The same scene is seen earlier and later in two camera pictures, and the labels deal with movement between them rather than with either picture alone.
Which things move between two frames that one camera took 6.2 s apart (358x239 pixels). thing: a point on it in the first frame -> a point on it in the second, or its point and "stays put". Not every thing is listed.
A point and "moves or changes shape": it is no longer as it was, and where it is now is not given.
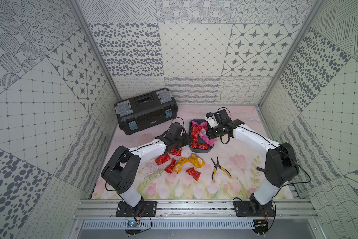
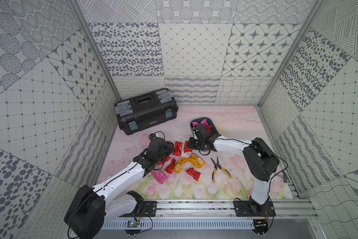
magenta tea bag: [203, 133] moves or changes shape
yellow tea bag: [177, 167] stays put
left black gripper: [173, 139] -> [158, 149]
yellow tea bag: [196, 161] stays put
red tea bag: [162, 159] stays put
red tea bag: [196, 175] stays put
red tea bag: [169, 169] stays put
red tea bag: [177, 152] stays put
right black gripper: [209, 131] -> [191, 144]
